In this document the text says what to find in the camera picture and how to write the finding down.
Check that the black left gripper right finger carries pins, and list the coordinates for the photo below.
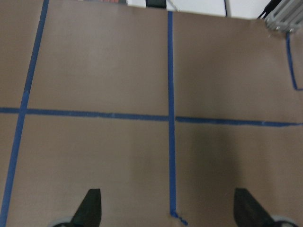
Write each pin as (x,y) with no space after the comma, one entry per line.
(248,212)

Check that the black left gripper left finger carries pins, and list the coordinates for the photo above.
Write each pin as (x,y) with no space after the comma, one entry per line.
(89,212)

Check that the aluminium frame post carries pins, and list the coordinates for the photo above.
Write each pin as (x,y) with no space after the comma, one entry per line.
(286,17)

